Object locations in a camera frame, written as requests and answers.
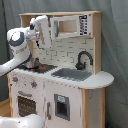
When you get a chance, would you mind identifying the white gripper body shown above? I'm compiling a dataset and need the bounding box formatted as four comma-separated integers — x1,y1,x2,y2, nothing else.
28,15,52,49

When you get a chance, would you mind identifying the white toy microwave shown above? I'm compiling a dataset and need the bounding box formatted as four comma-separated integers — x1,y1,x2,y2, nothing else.
50,14,91,40

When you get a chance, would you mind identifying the red oven knob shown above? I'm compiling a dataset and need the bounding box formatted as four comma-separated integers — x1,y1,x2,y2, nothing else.
31,81,37,88
12,77,18,83

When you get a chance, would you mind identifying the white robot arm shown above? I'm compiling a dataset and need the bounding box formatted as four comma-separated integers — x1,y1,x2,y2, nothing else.
0,15,51,128

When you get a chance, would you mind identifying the wooden toy kitchen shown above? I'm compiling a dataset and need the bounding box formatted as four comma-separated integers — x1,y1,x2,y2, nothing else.
8,11,114,128

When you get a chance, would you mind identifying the silver toy pot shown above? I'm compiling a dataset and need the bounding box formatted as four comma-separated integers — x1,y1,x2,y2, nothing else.
27,58,39,68

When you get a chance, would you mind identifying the black toy stovetop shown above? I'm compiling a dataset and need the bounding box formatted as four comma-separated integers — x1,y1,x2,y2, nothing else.
19,64,55,74

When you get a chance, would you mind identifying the black toy faucet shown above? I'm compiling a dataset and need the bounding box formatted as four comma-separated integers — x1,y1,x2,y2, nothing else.
75,51,93,70

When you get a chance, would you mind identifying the grey toy sink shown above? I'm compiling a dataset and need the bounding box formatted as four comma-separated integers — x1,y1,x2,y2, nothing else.
52,68,92,81

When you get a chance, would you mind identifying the toy oven door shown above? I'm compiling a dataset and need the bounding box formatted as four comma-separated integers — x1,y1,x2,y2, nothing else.
18,96,37,117

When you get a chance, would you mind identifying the grey ice dispenser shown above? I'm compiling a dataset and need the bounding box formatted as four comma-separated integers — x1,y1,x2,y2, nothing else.
54,94,70,120

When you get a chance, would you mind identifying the grey fridge door handle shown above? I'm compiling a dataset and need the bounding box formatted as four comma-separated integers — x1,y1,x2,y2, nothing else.
47,102,51,120

